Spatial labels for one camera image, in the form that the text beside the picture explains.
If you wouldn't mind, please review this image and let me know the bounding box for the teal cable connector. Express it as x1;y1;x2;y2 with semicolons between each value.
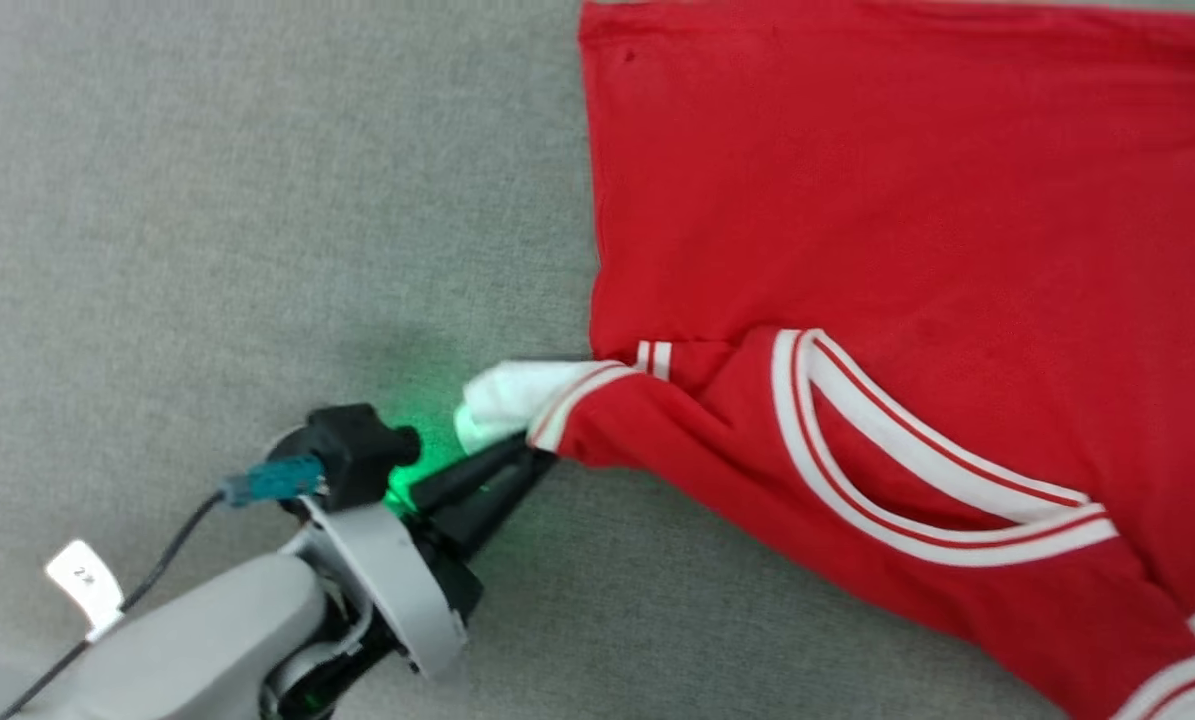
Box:
222;457;325;506

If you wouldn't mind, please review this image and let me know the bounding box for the thin black cable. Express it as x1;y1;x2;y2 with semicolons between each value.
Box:
0;495;230;720

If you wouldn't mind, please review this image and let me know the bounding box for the white paper tag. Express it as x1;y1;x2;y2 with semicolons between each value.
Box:
45;540;125;641

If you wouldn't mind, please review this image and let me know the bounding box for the red and white shirt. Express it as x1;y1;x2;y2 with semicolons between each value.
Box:
454;0;1195;720

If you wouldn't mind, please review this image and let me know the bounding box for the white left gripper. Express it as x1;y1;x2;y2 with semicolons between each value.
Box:
302;435;560;683

